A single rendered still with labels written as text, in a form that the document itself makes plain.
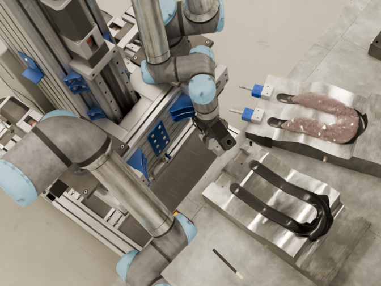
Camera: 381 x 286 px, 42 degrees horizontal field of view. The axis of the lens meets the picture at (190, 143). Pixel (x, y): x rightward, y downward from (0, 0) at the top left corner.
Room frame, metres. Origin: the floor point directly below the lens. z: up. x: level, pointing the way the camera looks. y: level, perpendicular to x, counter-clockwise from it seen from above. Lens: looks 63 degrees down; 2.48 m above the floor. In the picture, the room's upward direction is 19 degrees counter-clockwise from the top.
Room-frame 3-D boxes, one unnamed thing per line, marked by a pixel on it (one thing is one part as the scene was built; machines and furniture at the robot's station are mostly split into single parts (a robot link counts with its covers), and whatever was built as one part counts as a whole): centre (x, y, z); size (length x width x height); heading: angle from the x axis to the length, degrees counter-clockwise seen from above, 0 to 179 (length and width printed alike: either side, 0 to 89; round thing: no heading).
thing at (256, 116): (0.88, -0.23, 0.85); 0.13 x 0.05 x 0.05; 50
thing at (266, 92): (0.96, -0.30, 0.85); 0.13 x 0.05 x 0.05; 50
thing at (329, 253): (0.48, -0.22, 0.87); 0.50 x 0.26 x 0.14; 33
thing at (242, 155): (0.71, -0.15, 0.87); 0.05 x 0.05 x 0.04; 33
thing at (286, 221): (0.50, -0.23, 0.92); 0.35 x 0.16 x 0.09; 33
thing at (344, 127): (0.75, -0.47, 0.90); 0.26 x 0.18 x 0.08; 50
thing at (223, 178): (0.65, -0.06, 0.87); 0.05 x 0.05 x 0.04; 33
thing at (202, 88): (0.78, -0.08, 1.25); 0.09 x 0.08 x 0.11; 164
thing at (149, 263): (0.34, 0.22, 1.25); 0.11 x 0.11 x 0.08; 29
